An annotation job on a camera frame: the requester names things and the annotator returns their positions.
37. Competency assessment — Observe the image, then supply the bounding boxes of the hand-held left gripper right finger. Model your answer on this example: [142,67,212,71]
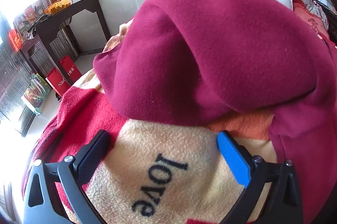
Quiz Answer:
[217,130,304,224]

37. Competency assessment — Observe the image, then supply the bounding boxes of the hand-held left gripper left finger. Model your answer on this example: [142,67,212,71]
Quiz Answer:
[22,130,110,224]

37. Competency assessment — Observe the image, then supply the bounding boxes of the maroon sweater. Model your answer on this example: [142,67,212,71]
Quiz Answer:
[93,0,337,203]

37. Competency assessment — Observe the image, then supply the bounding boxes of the printed fleece blanket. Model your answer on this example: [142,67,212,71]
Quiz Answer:
[21,16,316,224]

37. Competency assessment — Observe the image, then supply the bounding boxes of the red gift bag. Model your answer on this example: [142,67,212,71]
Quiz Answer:
[45,68,70,98]
[60,56,80,85]

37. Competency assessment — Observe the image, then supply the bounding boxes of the colourful printed shopping bag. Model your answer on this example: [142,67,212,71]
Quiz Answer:
[21,73,52,116]

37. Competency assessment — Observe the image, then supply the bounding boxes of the red box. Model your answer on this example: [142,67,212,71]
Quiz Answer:
[8,29,25,52]

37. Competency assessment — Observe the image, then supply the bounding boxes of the dark wooden table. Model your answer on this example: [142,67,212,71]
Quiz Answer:
[20,0,112,77]

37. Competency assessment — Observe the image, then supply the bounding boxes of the red heart cushion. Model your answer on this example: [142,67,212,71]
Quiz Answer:
[292,0,331,39]

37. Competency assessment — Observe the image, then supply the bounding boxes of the printed gift boxes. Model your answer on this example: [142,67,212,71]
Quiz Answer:
[13,3,52,39]

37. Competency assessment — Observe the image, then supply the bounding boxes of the yellow plastic basket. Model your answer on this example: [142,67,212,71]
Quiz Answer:
[43,0,73,15]

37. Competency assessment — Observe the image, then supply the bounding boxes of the dark carved bed frame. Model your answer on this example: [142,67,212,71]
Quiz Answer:
[314,0,337,41]

